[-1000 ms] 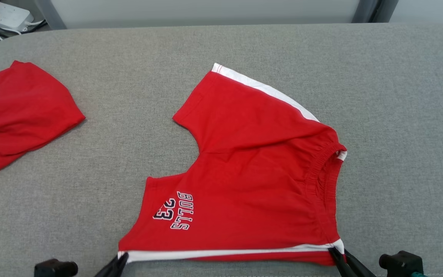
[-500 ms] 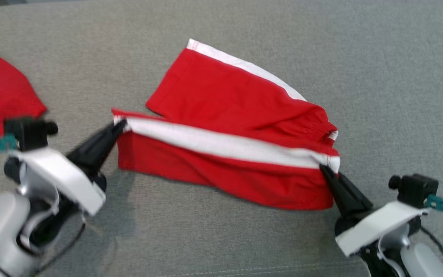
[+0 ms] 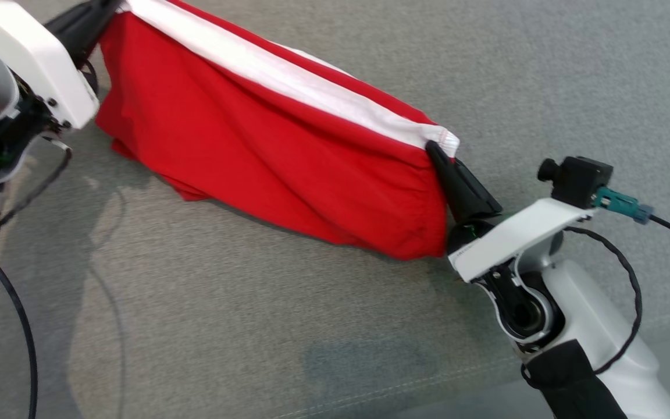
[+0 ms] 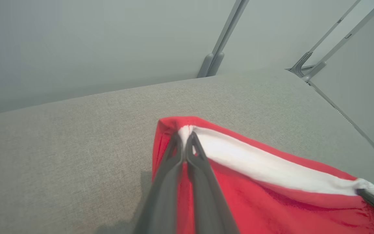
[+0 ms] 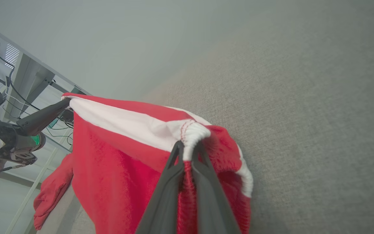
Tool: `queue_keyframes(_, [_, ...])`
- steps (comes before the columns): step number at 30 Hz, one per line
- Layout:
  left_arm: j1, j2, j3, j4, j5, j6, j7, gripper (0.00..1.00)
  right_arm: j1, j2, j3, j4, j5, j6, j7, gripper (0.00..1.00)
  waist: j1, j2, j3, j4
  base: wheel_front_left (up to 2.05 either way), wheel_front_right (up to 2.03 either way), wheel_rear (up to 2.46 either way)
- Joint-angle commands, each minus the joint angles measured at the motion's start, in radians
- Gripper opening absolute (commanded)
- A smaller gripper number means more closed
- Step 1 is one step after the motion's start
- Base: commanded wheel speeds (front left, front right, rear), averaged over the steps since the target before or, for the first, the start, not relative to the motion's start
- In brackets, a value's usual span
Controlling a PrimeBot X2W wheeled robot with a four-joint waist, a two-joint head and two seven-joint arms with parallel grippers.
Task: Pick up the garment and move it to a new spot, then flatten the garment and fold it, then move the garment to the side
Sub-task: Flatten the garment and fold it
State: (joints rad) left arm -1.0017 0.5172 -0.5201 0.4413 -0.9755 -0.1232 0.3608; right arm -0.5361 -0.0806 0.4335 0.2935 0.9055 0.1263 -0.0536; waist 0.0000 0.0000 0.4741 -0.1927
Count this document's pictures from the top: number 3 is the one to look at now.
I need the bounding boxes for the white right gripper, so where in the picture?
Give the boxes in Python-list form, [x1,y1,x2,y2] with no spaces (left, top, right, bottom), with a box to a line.
[426,141,597,284]

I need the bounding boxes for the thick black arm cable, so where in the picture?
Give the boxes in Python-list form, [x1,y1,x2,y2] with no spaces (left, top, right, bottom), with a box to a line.
[0,224,39,419]

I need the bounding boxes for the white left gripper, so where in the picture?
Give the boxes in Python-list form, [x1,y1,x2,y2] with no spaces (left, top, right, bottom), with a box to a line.
[0,0,124,130]

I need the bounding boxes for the teal camera connector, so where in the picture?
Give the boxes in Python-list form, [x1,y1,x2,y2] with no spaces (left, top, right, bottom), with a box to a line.
[593,186,655,225]

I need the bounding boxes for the red shorts white stripes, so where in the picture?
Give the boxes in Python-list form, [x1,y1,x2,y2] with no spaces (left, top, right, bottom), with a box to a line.
[95,0,461,261]

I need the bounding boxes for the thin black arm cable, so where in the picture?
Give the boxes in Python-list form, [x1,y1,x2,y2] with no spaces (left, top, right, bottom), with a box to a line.
[0,137,74,230]

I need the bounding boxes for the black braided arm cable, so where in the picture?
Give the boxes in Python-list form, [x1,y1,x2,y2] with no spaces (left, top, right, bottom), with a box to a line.
[565,226,644,376]

